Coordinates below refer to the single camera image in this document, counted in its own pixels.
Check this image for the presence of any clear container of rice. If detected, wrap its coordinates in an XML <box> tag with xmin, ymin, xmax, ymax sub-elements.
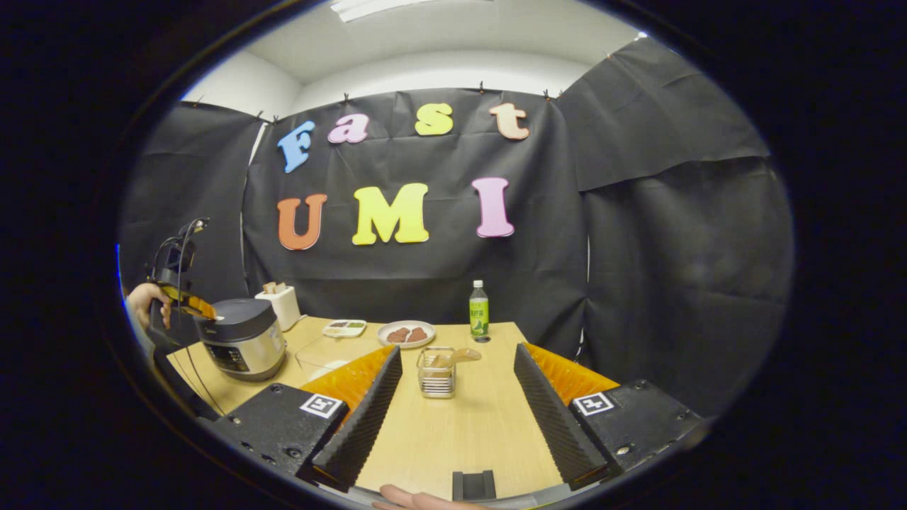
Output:
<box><xmin>295</xmin><ymin>336</ymin><xmax>387</xmax><ymax>387</ymax></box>

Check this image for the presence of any white toaster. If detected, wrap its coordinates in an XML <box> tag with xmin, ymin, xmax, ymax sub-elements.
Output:
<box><xmin>255</xmin><ymin>282</ymin><xmax>301</xmax><ymax>332</ymax></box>

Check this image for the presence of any large ceiling light panel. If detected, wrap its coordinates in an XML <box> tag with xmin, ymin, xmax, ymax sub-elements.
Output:
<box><xmin>329</xmin><ymin>0</ymin><xmax>440</xmax><ymax>22</ymax></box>

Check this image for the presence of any black backdrop cloth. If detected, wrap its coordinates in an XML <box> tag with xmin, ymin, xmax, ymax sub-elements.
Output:
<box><xmin>117</xmin><ymin>35</ymin><xmax>794</xmax><ymax>419</ymax></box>

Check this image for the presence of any grey rice cooker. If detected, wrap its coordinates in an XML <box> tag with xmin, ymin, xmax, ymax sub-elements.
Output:
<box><xmin>193</xmin><ymin>298</ymin><xmax>288</xmax><ymax>382</ymax></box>

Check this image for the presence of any white round plate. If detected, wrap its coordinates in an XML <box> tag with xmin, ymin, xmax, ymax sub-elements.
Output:
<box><xmin>377</xmin><ymin>320</ymin><xmax>436</xmax><ymax>349</ymax></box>

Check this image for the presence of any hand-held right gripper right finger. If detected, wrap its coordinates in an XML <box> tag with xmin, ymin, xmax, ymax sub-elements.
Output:
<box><xmin>514</xmin><ymin>342</ymin><xmax>709</xmax><ymax>491</ymax></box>

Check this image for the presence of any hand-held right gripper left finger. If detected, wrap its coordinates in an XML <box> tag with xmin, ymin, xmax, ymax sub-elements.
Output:
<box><xmin>213</xmin><ymin>345</ymin><xmax>403</xmax><ymax>493</ymax></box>

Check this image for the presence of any green tea bottle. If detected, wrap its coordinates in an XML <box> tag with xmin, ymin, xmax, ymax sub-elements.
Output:
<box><xmin>469</xmin><ymin>280</ymin><xmax>490</xmax><ymax>341</ymax></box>

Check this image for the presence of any clear chopstick holder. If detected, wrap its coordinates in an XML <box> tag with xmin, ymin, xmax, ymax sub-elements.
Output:
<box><xmin>417</xmin><ymin>346</ymin><xmax>456</xmax><ymax>399</ymax></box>

